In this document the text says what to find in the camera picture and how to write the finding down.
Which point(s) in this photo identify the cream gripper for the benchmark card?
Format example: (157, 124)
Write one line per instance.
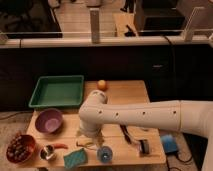
(95, 136)

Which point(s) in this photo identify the teal sponge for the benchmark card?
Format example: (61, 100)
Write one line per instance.
(75, 158)

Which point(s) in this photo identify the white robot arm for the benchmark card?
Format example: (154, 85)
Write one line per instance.
(192, 117)

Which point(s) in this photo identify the purple bowl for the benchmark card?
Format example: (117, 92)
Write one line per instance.
(49, 120)

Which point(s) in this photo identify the red bowl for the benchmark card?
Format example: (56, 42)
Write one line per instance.
(20, 148)

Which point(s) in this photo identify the yellow-green banana peel toy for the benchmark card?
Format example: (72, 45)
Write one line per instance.
(85, 145)

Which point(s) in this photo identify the orange fruit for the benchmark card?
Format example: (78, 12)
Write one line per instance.
(102, 85)

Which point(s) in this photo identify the small metal cup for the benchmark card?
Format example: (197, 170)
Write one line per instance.
(47, 153)

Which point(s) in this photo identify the black brush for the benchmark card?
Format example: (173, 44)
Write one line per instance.
(144, 147)

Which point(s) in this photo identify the green plastic tray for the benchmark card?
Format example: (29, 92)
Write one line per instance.
(58, 91)

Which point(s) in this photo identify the blue tape roll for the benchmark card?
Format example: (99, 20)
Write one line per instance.
(169, 144)

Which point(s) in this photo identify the black-handled utensil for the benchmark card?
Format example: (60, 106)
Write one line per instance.
(126, 135)

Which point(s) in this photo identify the white vertical post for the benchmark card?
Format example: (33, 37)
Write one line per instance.
(94, 22)

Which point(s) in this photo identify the white horizontal rail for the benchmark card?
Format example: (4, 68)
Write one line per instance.
(105, 41)

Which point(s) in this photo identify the white angled post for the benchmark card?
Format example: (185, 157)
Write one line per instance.
(192, 22)

